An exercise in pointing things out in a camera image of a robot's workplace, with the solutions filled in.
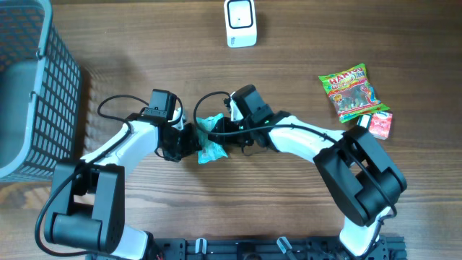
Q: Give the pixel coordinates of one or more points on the light blue white packet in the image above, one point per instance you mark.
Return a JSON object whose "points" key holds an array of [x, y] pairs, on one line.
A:
{"points": [[210, 151]]}

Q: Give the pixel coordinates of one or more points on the small orange white packet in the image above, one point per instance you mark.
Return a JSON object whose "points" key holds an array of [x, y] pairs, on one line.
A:
{"points": [[380, 124]]}

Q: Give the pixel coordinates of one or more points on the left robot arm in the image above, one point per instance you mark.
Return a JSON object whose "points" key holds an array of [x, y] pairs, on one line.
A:
{"points": [[86, 208]]}

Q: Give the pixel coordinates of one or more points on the grey plastic shopping basket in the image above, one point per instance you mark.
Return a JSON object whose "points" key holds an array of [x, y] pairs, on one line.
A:
{"points": [[41, 87]]}

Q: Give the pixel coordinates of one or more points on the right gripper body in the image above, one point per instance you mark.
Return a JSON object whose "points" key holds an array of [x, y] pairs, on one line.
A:
{"points": [[237, 132]]}

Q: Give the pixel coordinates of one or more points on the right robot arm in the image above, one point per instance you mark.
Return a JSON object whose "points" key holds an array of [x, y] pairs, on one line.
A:
{"points": [[362, 179]]}

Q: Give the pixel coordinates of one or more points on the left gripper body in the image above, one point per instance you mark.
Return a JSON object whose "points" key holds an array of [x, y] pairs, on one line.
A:
{"points": [[182, 142]]}

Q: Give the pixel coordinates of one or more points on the white barcode scanner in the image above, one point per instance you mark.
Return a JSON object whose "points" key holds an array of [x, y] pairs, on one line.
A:
{"points": [[240, 22]]}

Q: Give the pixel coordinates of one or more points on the green candy bag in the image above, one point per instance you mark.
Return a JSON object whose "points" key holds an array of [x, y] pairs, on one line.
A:
{"points": [[351, 93]]}

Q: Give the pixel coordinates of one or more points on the green white boxed item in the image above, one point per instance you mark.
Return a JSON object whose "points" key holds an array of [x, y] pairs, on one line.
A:
{"points": [[365, 121]]}

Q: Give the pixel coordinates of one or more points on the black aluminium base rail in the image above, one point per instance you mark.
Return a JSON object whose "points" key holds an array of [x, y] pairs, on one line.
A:
{"points": [[311, 248]]}

